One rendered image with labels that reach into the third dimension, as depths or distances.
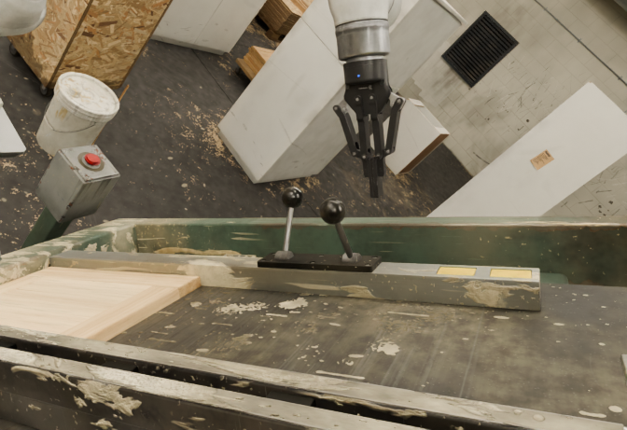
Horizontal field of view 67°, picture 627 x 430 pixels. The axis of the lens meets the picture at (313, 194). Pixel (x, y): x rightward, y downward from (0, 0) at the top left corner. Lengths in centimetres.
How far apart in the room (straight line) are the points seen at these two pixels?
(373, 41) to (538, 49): 800
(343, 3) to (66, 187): 87
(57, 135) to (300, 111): 148
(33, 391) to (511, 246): 73
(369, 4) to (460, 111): 810
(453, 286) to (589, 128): 358
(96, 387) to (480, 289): 46
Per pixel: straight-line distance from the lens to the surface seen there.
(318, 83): 317
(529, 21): 887
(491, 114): 876
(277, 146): 333
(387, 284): 70
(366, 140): 83
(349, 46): 81
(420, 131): 566
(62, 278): 105
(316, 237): 100
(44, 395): 55
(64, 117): 260
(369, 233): 95
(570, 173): 421
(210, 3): 438
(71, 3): 283
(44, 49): 300
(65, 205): 139
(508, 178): 426
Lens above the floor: 180
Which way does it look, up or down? 27 degrees down
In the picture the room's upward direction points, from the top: 45 degrees clockwise
